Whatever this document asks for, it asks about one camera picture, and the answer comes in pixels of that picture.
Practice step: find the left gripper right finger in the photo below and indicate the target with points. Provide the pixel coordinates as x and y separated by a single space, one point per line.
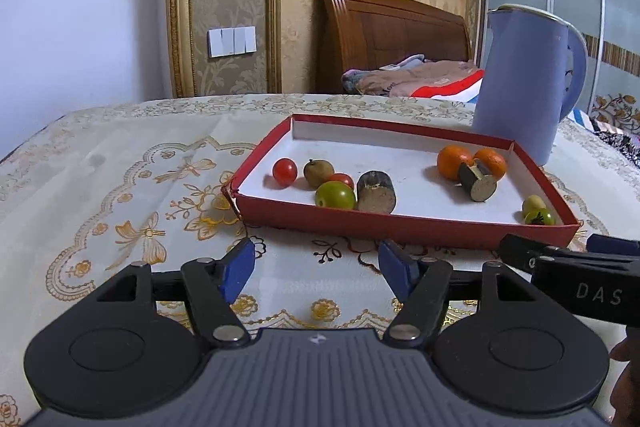
421 286

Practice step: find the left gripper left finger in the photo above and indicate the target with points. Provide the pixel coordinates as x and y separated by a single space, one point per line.
212 287

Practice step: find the green jujube fruit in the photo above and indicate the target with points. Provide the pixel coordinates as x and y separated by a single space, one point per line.
540 216

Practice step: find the dark cut sugarcane piece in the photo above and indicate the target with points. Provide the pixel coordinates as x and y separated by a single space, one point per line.
478 182

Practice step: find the red cherry tomato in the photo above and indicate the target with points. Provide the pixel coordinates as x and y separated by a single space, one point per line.
342 178
284 171

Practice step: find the large orange tangerine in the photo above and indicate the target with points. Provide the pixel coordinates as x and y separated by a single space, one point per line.
493 161

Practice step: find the person's right hand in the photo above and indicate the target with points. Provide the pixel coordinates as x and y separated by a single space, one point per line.
625 394

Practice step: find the small yellow-green fruit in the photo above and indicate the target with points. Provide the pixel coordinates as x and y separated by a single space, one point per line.
532 203

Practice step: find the red cardboard box tray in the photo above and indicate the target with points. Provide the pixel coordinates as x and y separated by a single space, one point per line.
429 210

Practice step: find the green fruit in tray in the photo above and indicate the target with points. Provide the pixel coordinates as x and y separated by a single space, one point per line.
336 195

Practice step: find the orange tangerine in tray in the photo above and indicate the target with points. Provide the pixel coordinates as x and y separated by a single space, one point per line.
449 160

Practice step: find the brownish-green fruit in tray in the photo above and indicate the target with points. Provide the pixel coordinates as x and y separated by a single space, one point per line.
317 171

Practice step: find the bedding pile on bed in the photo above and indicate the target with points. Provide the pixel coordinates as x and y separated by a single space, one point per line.
417 77

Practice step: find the blue plastic pitcher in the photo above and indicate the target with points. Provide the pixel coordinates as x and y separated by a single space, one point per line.
533 77

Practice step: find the wooden bed headboard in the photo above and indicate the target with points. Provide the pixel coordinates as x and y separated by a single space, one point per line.
368 34

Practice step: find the white wall switch panel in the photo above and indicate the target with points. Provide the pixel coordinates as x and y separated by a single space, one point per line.
223 42

